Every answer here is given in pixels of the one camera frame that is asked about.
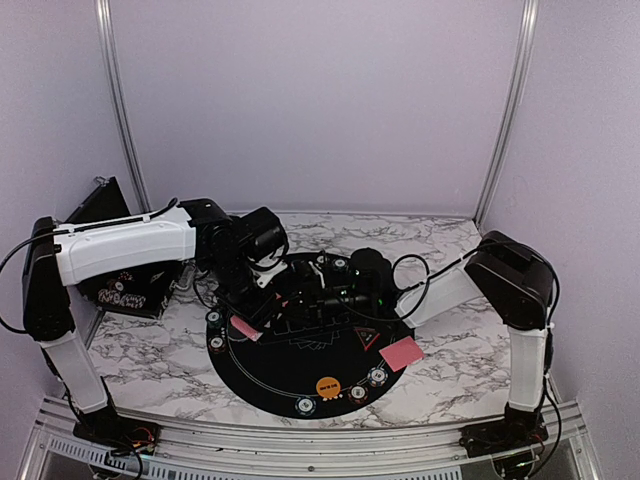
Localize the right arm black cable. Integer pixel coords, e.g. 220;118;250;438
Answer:
390;239;560;331

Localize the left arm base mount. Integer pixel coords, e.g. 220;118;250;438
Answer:
73;417;160;455

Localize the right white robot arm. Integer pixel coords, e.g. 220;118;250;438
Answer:
289;231;560;448

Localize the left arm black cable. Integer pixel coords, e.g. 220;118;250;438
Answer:
0;197;180;335

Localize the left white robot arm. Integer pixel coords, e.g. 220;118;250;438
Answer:
23;199;288;445

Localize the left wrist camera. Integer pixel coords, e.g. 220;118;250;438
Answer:
240;207;289;289

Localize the orange big blind button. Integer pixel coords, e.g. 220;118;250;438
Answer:
316;376;342;401

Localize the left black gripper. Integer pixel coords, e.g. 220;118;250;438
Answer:
206;253;282;334

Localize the front aluminium rail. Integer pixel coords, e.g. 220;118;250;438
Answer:
19;394;601;480

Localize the face-down card seat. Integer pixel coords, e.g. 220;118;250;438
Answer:
379;336;424;372

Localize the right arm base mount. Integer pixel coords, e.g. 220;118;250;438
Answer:
459;419;549;458

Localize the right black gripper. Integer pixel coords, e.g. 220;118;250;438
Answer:
278;275;375;331

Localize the left aluminium frame post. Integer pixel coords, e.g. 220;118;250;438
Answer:
95;0;151;212

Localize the blue white chip bottom seat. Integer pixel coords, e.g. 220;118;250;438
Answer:
367;367;389;388

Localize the black poker chip case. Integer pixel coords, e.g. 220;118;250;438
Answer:
67;177;184;319

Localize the round black poker mat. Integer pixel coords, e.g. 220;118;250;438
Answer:
206;252;414;420

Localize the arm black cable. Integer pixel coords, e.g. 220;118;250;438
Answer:
0;197;180;335
390;239;560;331

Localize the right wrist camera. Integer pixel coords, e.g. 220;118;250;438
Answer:
350;247;396;304

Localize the green chip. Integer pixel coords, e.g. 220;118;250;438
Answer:
331;258;348;271
205;310;224;329

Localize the red black triangle all-in marker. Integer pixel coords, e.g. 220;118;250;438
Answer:
354;327;380;351

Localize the red playing card deck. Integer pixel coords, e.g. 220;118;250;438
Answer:
230;315;263;342

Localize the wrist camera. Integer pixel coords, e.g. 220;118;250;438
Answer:
350;247;396;304
240;207;289;289

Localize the aluminium frame post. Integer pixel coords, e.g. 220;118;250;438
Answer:
95;0;151;212
473;0;539;230

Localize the right aluminium frame post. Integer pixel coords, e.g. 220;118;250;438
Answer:
473;0;539;230

